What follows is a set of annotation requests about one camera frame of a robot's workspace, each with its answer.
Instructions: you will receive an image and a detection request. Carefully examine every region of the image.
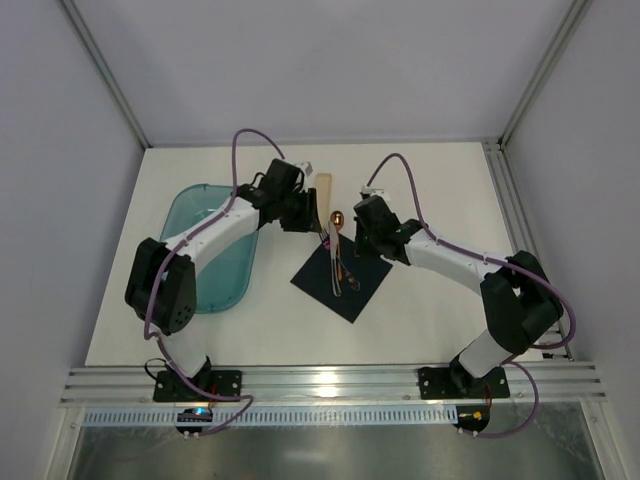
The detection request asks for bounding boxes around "iridescent fork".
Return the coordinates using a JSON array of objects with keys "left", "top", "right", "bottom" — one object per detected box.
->
[{"left": 320, "top": 230, "right": 360, "bottom": 291}]

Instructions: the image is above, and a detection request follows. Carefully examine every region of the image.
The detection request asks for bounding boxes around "aluminium rail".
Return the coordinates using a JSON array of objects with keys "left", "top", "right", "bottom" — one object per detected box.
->
[
  {"left": 481, "top": 139, "right": 573, "bottom": 361},
  {"left": 60, "top": 361, "right": 606, "bottom": 406}
]

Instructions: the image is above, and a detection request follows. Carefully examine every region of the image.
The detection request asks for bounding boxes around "right side aluminium rail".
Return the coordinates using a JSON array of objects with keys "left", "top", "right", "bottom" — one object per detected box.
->
[{"left": 481, "top": 139, "right": 573, "bottom": 361}]

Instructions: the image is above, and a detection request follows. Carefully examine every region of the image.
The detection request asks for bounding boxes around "left aluminium frame post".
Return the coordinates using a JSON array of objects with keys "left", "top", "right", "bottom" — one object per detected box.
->
[{"left": 57, "top": 0, "right": 151, "bottom": 150}]

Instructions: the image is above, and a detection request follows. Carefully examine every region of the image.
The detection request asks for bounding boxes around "teal plastic basin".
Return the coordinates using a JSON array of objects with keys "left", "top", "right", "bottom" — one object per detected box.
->
[{"left": 160, "top": 184, "right": 259, "bottom": 314}]

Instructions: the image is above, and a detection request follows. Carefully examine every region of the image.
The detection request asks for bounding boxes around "beige cutlery case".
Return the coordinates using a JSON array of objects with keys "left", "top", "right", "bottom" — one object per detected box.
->
[{"left": 315, "top": 173, "right": 333, "bottom": 233}]

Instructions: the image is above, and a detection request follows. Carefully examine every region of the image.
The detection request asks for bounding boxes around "purple cable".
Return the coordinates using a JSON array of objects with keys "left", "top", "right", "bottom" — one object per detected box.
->
[
  {"left": 362, "top": 153, "right": 576, "bottom": 440},
  {"left": 143, "top": 128, "right": 289, "bottom": 436}
]

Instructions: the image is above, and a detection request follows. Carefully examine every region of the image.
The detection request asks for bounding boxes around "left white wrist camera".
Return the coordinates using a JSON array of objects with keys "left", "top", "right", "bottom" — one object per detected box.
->
[{"left": 295, "top": 162, "right": 314, "bottom": 177}]

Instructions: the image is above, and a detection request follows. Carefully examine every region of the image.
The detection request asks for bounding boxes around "aluminium frame post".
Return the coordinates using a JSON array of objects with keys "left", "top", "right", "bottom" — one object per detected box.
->
[
  {"left": 57, "top": 0, "right": 151, "bottom": 150},
  {"left": 499, "top": 0, "right": 592, "bottom": 149}
]

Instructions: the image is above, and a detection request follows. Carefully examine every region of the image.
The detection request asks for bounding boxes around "black paper napkin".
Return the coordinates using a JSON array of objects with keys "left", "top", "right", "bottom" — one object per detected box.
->
[{"left": 291, "top": 235, "right": 392, "bottom": 323}]

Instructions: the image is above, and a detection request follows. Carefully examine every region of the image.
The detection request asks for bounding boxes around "white slotted cable duct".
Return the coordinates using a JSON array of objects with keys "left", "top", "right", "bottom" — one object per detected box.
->
[{"left": 82, "top": 404, "right": 458, "bottom": 428}]

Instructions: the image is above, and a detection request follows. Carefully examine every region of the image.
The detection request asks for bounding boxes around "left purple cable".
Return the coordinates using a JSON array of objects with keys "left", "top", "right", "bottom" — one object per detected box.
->
[{"left": 143, "top": 128, "right": 289, "bottom": 436}]

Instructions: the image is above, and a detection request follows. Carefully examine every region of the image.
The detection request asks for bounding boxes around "right aluminium frame post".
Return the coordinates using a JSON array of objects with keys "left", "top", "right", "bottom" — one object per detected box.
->
[{"left": 499, "top": 0, "right": 592, "bottom": 149}]

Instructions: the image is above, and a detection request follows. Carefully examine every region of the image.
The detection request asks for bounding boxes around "aluminium front rail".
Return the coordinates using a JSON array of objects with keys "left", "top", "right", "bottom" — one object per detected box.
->
[{"left": 60, "top": 361, "right": 606, "bottom": 406}]

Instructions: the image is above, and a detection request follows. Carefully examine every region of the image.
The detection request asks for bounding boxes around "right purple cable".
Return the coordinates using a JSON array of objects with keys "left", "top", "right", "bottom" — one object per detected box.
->
[{"left": 362, "top": 153, "right": 576, "bottom": 440}]

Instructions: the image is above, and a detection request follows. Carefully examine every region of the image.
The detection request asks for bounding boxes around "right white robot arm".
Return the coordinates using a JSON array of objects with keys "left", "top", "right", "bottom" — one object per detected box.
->
[{"left": 354, "top": 193, "right": 564, "bottom": 397}]

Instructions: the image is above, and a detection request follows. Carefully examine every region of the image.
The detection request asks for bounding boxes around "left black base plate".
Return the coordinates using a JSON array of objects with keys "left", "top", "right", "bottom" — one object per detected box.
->
[{"left": 152, "top": 367, "right": 243, "bottom": 403}]

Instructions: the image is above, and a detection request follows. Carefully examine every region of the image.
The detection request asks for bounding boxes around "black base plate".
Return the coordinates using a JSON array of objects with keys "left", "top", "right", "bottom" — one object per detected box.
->
[
  {"left": 417, "top": 366, "right": 510, "bottom": 400},
  {"left": 152, "top": 367, "right": 243, "bottom": 403}
]

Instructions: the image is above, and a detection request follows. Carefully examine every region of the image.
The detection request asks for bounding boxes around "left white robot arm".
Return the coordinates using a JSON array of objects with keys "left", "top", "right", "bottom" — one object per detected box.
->
[{"left": 124, "top": 159, "right": 321, "bottom": 379}]

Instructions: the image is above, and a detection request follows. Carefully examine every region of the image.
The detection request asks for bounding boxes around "copper spoon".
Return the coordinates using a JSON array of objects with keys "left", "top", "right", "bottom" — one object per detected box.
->
[{"left": 330, "top": 210, "right": 344, "bottom": 281}]

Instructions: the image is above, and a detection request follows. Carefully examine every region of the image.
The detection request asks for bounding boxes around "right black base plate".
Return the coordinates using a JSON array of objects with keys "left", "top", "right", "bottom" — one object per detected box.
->
[{"left": 417, "top": 366, "right": 510, "bottom": 400}]

